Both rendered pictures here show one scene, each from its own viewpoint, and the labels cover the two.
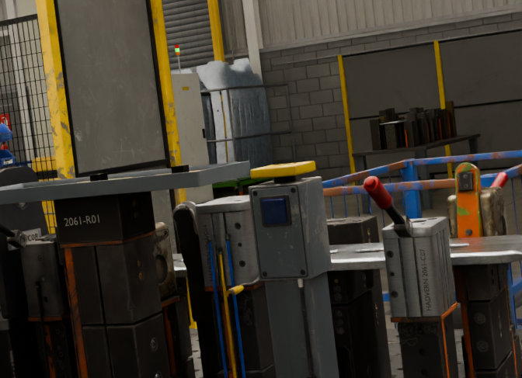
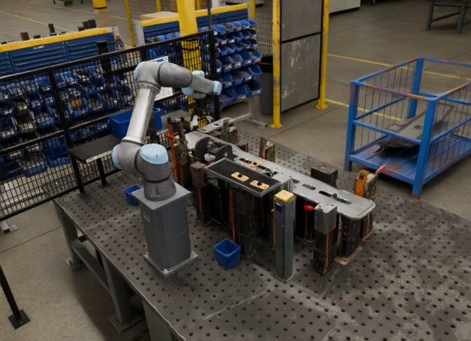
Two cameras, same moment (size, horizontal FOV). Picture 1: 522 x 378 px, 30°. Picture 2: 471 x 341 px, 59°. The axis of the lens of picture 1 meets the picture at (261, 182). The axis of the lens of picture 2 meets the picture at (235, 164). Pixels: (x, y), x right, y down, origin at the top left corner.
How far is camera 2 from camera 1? 102 cm
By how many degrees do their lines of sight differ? 32
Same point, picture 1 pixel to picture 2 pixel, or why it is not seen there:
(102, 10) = not seen: outside the picture
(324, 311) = (289, 230)
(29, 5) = not seen: outside the picture
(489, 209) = (366, 187)
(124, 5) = not seen: outside the picture
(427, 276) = (324, 223)
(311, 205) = (289, 208)
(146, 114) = (315, 12)
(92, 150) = (288, 31)
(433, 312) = (324, 232)
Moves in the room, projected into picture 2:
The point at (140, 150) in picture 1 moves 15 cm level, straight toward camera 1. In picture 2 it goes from (310, 28) to (308, 31)
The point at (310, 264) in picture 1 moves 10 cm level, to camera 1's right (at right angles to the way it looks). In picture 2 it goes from (285, 223) to (309, 226)
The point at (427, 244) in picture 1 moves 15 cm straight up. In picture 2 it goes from (325, 216) to (326, 187)
